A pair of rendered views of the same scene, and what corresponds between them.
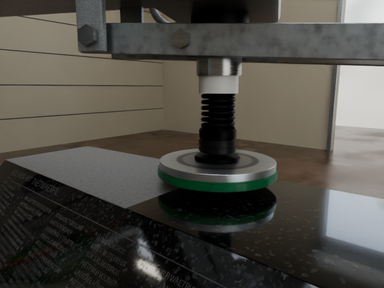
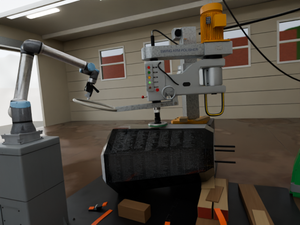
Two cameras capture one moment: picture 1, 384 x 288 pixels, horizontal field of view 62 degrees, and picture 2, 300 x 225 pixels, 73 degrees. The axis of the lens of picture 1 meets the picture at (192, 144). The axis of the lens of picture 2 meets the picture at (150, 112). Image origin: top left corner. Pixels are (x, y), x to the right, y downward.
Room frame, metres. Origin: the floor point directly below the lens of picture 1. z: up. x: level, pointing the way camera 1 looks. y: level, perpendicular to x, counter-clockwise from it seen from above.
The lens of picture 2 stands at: (2.69, -0.83, 1.20)
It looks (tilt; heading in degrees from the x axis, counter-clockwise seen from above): 6 degrees down; 162
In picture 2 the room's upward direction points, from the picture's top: 4 degrees counter-clockwise
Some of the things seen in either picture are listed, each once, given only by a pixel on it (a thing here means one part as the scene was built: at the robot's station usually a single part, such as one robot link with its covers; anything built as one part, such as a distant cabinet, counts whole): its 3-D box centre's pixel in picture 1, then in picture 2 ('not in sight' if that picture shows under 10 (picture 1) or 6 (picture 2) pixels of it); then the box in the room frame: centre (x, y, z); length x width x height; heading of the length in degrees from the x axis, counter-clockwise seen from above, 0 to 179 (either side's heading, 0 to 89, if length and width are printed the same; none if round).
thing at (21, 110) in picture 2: not in sight; (21, 110); (0.68, -1.34, 1.11); 0.17 x 0.15 x 0.18; 22
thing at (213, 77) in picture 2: not in sight; (213, 77); (0.74, 0.59, 1.32); 0.19 x 0.19 x 0.20
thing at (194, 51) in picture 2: not in sight; (185, 53); (0.66, 0.29, 1.60); 0.96 x 0.25 x 0.17; 75
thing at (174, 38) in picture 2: not in sight; (177, 34); (-0.01, 0.55, 2.00); 0.20 x 0.18 x 0.15; 139
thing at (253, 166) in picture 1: (216, 162); (157, 123); (0.57, -0.05, 0.84); 0.21 x 0.21 x 0.01
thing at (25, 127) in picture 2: not in sight; (22, 126); (0.69, -1.33, 0.98); 0.19 x 0.19 x 0.10
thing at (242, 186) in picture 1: (216, 164); (157, 123); (0.57, -0.05, 0.84); 0.22 x 0.22 x 0.04
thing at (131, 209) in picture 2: not in sight; (134, 210); (0.86, -0.45, 0.07); 0.30 x 0.12 x 0.12; 44
